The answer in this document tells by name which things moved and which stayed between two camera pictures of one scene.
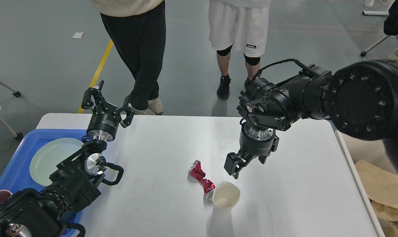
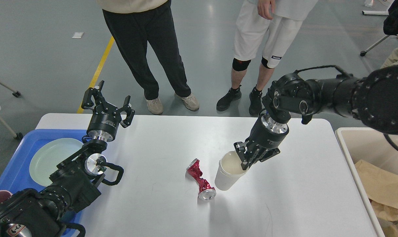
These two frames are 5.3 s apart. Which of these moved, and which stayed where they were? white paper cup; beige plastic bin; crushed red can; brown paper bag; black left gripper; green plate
Moved: crushed red can; white paper cup
Stayed: green plate; brown paper bag; black left gripper; beige plastic bin
